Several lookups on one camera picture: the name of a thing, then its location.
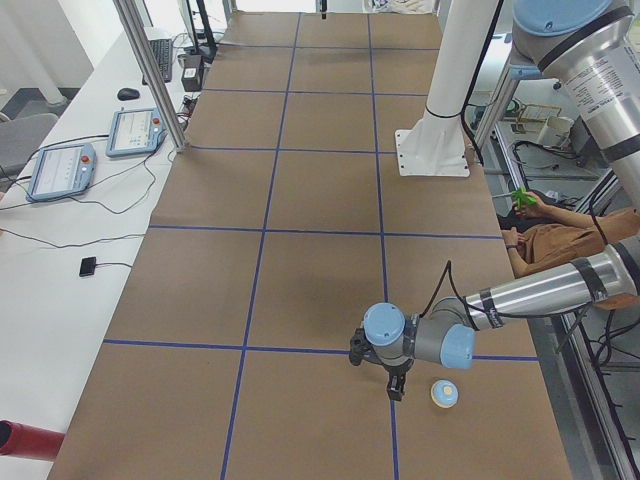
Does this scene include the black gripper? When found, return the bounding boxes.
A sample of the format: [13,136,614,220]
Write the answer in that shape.
[386,363,411,401]

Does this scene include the blue and cream bell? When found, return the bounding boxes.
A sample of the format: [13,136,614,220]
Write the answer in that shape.
[430,379,459,409]

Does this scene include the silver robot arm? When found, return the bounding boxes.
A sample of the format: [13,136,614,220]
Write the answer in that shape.
[349,1,639,400]

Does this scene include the brown paper table cover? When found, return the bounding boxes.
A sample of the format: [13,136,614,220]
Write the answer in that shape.
[47,10,574,480]

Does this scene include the person in brown shirt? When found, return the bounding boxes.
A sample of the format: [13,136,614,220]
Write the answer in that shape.
[498,192,639,278]

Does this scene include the blue tape grid lines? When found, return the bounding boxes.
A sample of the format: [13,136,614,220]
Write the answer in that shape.
[103,12,541,480]

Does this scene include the small black puck device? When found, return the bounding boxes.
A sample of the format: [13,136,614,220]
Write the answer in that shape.
[79,256,97,278]

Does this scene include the far blue teach pendant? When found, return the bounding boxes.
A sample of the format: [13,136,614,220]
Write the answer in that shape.
[106,108,166,158]

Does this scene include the blue teach pendant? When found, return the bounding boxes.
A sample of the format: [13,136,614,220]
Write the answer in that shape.
[26,143,96,202]
[106,108,166,158]

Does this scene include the small black power box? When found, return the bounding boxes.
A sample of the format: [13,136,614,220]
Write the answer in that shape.
[181,55,204,92]

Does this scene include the red cylinder bottle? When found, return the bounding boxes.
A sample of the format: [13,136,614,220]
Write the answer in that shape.
[1,420,65,462]

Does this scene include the near blue teach pendant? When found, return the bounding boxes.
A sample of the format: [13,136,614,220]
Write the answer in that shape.
[26,143,96,202]

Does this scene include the black computer mouse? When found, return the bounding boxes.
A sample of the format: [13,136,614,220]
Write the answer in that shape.
[117,87,140,101]

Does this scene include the black keyboard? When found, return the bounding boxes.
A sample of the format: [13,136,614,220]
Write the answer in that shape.
[148,38,173,83]

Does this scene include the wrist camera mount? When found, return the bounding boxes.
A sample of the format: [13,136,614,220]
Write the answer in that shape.
[349,327,371,366]

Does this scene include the green handled tool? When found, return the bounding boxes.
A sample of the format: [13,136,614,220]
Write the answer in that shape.
[510,187,539,213]

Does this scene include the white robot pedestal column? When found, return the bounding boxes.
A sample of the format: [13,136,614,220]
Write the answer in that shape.
[395,0,502,177]

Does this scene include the aluminium frame post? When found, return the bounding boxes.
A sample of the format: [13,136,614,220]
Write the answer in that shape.
[113,0,187,153]

